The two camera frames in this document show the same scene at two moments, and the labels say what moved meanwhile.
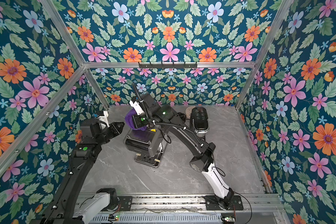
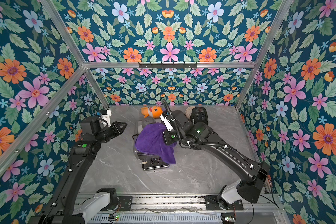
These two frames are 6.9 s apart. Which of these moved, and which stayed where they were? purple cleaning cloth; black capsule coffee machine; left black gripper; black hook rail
Moved: purple cleaning cloth
Stayed: left black gripper; black capsule coffee machine; black hook rail
